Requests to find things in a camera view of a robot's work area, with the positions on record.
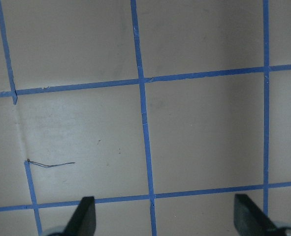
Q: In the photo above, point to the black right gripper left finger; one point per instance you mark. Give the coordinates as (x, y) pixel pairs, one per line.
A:
(83, 221)

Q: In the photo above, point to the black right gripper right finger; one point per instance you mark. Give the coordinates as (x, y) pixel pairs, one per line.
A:
(248, 218)

